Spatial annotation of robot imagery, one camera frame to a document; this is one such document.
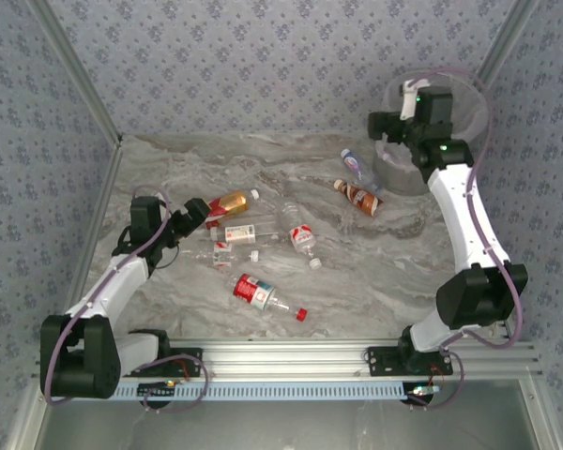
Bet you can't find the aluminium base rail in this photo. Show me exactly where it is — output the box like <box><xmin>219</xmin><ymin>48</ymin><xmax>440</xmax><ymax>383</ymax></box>
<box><xmin>32</xmin><ymin>339</ymin><xmax>543</xmax><ymax>381</ymax></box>

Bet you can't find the brown label drink bottle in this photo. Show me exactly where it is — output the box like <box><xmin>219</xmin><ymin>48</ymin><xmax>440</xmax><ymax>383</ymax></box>
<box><xmin>333</xmin><ymin>178</ymin><xmax>385</xmax><ymax>218</ymax></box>

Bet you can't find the aluminium side rail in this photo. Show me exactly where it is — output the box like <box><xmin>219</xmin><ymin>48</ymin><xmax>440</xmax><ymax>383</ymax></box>
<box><xmin>490</xmin><ymin>318</ymin><xmax>518</xmax><ymax>341</ymax></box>
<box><xmin>63</xmin><ymin>138</ymin><xmax>124</xmax><ymax>324</ymax></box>

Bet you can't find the gold and red tea bottle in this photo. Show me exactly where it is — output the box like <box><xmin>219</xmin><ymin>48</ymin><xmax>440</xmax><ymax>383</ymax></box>
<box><xmin>205</xmin><ymin>188</ymin><xmax>262</xmax><ymax>231</ymax></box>

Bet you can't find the red label bottle red cap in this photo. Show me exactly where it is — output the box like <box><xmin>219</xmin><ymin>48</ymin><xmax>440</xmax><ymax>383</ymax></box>
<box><xmin>233</xmin><ymin>273</ymin><xmax>309</xmax><ymax>323</ymax></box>

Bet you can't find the pale blue slotted cable duct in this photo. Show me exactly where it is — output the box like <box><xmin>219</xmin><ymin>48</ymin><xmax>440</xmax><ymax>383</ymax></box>
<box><xmin>107</xmin><ymin>382</ymin><xmax>412</xmax><ymax>402</ymax></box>

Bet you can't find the clear water bottle red label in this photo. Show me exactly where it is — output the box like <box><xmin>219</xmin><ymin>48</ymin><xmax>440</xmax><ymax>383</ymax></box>
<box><xmin>280</xmin><ymin>201</ymin><xmax>323</xmax><ymax>271</ymax></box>

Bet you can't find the aluminium frame post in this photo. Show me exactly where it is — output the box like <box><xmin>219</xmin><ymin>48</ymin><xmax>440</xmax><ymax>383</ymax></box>
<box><xmin>30</xmin><ymin>0</ymin><xmax>124</xmax><ymax>146</ymax></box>
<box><xmin>518</xmin><ymin>379</ymin><xmax>562</xmax><ymax>450</ymax></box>
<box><xmin>4</xmin><ymin>382</ymin><xmax>48</xmax><ymax>450</ymax></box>
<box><xmin>476</xmin><ymin>0</ymin><xmax>543</xmax><ymax>85</ymax></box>

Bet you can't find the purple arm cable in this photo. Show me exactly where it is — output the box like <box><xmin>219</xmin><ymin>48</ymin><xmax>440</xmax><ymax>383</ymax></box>
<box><xmin>407</xmin><ymin>67</ymin><xmax>525</xmax><ymax>412</ymax></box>
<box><xmin>41</xmin><ymin>184</ymin><xmax>211</xmax><ymax>414</ymax></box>

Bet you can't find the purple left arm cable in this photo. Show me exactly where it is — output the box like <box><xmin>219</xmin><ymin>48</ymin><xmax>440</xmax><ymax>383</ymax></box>
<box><xmin>41</xmin><ymin>184</ymin><xmax>211</xmax><ymax>414</ymax></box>

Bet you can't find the clear bottle white label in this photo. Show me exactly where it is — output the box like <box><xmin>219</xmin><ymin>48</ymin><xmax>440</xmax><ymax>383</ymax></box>
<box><xmin>208</xmin><ymin>223</ymin><xmax>282</xmax><ymax>246</ymax></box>

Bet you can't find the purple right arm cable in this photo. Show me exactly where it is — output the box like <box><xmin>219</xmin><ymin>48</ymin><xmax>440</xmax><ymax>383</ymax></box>
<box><xmin>407</xmin><ymin>67</ymin><xmax>525</xmax><ymax>412</ymax></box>

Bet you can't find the clear plastic bin liner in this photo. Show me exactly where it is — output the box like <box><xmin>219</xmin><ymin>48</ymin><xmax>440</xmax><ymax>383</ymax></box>
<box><xmin>374</xmin><ymin>67</ymin><xmax>494</xmax><ymax>173</ymax></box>

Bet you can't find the grey translucent waste bin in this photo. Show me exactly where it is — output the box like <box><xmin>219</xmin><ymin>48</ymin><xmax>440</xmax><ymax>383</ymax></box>
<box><xmin>368</xmin><ymin>67</ymin><xmax>494</xmax><ymax>196</ymax></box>

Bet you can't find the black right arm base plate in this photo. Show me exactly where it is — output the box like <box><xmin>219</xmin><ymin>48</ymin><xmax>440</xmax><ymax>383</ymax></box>
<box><xmin>366</xmin><ymin>346</ymin><xmax>454</xmax><ymax>378</ymax></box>

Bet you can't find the clear bottle blue cap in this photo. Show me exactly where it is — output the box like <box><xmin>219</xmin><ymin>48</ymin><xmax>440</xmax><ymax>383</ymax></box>
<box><xmin>340</xmin><ymin>148</ymin><xmax>386</xmax><ymax>193</ymax></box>

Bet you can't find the grey metal panel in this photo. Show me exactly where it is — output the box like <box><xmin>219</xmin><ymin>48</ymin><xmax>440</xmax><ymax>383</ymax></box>
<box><xmin>32</xmin><ymin>379</ymin><xmax>540</xmax><ymax>450</ymax></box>

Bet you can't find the small controller board with LED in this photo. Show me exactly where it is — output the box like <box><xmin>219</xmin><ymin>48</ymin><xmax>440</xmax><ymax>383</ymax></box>
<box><xmin>138</xmin><ymin>380</ymin><xmax>178</xmax><ymax>398</ymax></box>
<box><xmin>405</xmin><ymin>383</ymin><xmax>441</xmax><ymax>405</ymax></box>

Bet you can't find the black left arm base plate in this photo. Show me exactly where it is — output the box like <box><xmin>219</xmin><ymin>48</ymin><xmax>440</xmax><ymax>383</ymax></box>
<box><xmin>121</xmin><ymin>346</ymin><xmax>204</xmax><ymax>379</ymax></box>

